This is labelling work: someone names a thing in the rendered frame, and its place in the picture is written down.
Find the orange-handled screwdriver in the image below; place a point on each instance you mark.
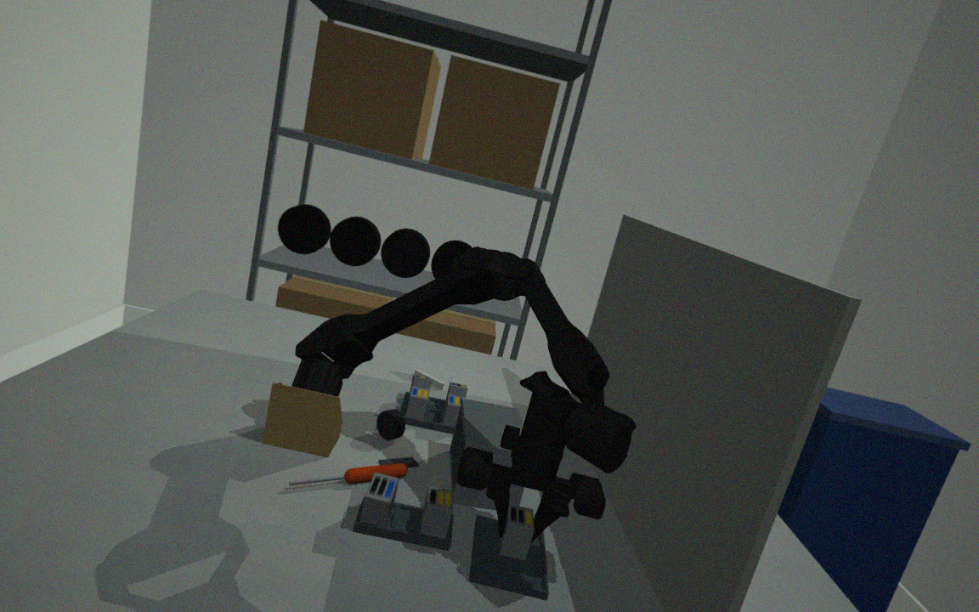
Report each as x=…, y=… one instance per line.
x=360, y=474

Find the black short cylinder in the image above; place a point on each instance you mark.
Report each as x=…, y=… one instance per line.
x=391, y=424

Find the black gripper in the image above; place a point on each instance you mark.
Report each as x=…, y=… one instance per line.
x=535, y=467

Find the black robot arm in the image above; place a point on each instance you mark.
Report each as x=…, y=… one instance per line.
x=590, y=429

